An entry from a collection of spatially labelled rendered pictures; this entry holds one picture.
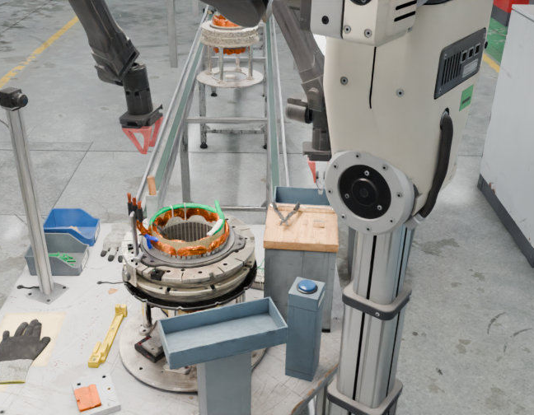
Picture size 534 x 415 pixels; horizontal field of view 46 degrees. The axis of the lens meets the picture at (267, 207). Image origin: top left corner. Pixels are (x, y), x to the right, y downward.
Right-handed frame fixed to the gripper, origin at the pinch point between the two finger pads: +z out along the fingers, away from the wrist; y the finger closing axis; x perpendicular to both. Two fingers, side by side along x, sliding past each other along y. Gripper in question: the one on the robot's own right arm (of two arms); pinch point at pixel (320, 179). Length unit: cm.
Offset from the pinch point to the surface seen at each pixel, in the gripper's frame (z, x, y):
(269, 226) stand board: 12.0, 4.7, 12.8
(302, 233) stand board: 12.1, 7.2, 4.3
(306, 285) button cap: 14.4, 27.0, 2.9
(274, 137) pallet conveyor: 40, -131, 18
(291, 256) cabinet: 16.7, 11.2, 6.9
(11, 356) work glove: 39, 29, 76
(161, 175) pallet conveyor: 41, -84, 62
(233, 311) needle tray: 14.2, 38.3, 18.7
